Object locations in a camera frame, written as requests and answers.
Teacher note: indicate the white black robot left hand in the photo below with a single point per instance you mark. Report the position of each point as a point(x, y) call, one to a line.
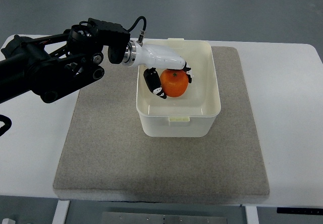
point(156, 58)

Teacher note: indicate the orange fruit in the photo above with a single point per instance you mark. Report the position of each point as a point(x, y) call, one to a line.
point(174, 82)

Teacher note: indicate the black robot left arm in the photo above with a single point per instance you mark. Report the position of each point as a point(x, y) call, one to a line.
point(53, 67)

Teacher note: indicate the white plastic box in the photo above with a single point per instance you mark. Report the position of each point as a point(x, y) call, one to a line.
point(191, 114)

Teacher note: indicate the beige felt mat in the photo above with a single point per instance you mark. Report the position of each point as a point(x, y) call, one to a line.
point(107, 156)

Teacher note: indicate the white table leg left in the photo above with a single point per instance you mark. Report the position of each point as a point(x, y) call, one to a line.
point(61, 212)

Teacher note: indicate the white table leg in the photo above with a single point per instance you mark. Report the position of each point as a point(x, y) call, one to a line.
point(61, 212)
point(251, 215)

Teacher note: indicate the white table leg right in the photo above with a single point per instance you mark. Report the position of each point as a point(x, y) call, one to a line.
point(251, 215)

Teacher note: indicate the black table control panel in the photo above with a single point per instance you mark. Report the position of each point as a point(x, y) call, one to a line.
point(303, 211)

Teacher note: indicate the white object bottom left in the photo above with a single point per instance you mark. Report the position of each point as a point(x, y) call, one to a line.
point(8, 221)

